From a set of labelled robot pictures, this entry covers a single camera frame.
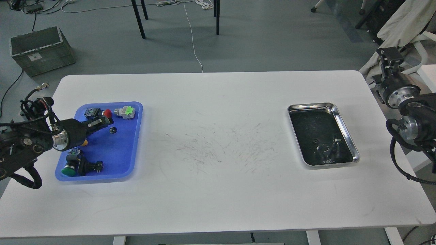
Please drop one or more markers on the black table leg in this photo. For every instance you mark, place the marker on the black table leg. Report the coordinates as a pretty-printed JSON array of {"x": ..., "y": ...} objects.
[
  {"x": 138, "y": 19},
  {"x": 143, "y": 6},
  {"x": 216, "y": 4}
]

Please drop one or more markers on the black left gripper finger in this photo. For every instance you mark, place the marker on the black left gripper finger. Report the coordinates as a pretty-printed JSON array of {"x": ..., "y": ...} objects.
[{"x": 96, "y": 123}]

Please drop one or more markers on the grey green switch part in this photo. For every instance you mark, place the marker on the grey green switch part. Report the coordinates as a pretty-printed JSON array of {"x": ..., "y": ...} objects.
[{"x": 126, "y": 112}]

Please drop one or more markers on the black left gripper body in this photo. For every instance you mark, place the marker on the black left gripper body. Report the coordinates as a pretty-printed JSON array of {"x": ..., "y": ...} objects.
[{"x": 71, "y": 133}]

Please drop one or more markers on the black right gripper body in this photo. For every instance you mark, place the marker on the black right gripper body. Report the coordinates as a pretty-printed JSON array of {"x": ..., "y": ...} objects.
[{"x": 394, "y": 89}]

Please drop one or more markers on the grey green plastic crate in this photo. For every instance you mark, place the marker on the grey green plastic crate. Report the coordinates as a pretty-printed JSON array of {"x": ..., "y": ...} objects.
[{"x": 41, "y": 51}]

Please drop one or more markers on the red push button switch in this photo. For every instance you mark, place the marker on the red push button switch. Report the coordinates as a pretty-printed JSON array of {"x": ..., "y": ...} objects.
[{"x": 92, "y": 113}]

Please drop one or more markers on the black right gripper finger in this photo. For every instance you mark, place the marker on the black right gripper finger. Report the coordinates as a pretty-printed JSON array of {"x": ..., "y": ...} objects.
[{"x": 390, "y": 60}]

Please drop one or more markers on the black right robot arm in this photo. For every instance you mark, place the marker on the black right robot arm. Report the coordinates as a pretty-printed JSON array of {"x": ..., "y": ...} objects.
[{"x": 416, "y": 129}]

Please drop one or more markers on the silver metal tray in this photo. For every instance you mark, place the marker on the silver metal tray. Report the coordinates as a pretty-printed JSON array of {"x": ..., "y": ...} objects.
[{"x": 323, "y": 121}]

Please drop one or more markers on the beige cloth on chair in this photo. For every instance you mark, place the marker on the beige cloth on chair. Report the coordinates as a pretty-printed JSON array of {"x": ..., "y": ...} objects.
[{"x": 405, "y": 24}]

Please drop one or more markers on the green push button switch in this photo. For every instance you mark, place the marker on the green push button switch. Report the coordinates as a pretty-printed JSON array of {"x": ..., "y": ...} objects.
[{"x": 74, "y": 164}]

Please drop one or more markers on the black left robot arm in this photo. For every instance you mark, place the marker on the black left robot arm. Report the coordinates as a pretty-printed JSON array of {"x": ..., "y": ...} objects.
[{"x": 22, "y": 142}]

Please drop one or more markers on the blue plastic tray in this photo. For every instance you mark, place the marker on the blue plastic tray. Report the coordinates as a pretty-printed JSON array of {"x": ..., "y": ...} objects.
[{"x": 117, "y": 151}]

